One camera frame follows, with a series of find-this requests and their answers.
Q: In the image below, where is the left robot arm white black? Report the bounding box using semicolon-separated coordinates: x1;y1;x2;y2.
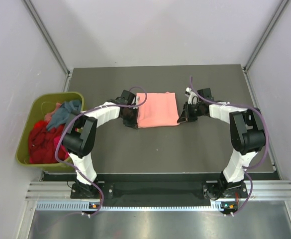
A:
61;90;140;199

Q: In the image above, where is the aluminium corner post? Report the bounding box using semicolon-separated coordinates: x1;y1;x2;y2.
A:
20;0;73;77
242;0;290;74

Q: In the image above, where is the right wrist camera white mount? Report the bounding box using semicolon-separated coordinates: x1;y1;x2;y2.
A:
185;87;198;105

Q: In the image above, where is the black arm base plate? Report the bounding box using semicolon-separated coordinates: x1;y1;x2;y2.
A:
70;180;248;200

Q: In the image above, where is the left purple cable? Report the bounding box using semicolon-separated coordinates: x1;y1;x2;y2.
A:
54;86;148;216

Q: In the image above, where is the grey blue t shirt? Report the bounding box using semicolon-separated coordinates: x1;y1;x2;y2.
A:
46;100;82;131

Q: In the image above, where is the slotted grey cable duct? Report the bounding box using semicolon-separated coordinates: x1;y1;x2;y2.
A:
36;201;234;212

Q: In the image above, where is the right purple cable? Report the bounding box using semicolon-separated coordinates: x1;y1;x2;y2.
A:
189;76;270;216

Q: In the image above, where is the left aluminium corner post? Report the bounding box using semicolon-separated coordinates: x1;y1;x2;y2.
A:
20;0;73;77

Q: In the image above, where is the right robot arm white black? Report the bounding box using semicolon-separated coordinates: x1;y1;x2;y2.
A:
177;87;266;200

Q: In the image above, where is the salmon pink t shirt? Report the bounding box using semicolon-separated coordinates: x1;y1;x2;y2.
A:
137;92;179;128

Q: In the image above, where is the right aluminium corner post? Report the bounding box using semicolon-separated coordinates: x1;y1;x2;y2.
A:
242;0;290;74

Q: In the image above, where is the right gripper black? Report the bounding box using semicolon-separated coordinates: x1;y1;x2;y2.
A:
178;102;203;123

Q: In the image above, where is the purple cable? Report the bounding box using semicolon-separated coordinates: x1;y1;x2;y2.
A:
189;76;270;216
54;86;148;216

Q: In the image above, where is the olive green plastic bin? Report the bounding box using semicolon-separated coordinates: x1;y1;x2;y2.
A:
15;92;85;173

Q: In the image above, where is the red t shirt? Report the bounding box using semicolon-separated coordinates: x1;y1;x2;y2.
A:
28;120;64;164

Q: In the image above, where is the magenta pink t shirt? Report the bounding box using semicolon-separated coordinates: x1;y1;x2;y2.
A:
53;135;61;148

